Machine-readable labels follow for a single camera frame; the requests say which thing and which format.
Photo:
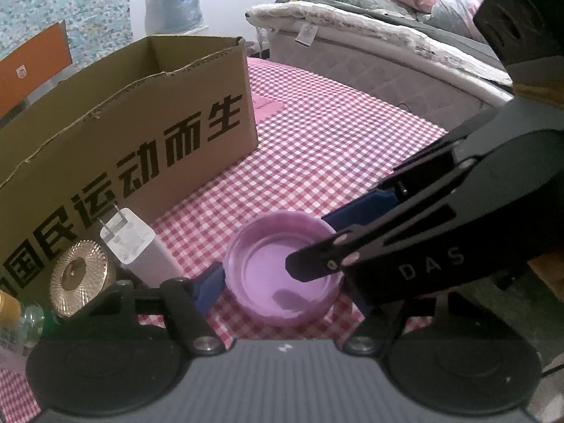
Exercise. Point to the blue water jug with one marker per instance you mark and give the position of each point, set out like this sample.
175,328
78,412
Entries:
180,4

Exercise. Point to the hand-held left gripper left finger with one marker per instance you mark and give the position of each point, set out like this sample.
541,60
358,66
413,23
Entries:
210,285

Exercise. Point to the grey blanket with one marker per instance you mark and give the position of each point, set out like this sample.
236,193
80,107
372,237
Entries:
352,2

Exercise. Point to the quilted bed mattress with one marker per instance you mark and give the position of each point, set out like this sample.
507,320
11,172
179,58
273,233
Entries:
374,79

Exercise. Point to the printed appliance carton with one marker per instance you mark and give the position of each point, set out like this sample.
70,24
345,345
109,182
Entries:
31,70

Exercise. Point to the white charger plug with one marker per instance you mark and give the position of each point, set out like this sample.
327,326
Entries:
145,251

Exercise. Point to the patterned wall cloth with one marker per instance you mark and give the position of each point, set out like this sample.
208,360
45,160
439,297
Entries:
88,4

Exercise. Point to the white fleece mattress pad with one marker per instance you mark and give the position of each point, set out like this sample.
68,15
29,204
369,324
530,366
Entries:
352,20

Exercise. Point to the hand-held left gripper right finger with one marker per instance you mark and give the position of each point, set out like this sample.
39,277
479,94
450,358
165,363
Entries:
374,327

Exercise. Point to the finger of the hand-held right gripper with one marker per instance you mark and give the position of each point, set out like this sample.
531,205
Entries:
365,209
317,264

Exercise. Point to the white plastic bottle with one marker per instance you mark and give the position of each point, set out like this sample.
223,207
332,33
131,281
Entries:
11,343

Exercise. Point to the purple plastic lid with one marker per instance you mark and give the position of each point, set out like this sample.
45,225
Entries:
264,268

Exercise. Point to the gold round lid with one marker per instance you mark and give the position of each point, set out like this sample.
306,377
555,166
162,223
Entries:
79,273

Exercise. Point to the green glass dropper bottle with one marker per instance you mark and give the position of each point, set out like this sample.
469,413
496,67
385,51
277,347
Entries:
39,326

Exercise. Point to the brown cardboard box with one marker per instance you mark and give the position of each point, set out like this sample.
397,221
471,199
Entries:
132,132

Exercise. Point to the red checkered tablecloth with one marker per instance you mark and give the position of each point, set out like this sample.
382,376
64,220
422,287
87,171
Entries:
330,141

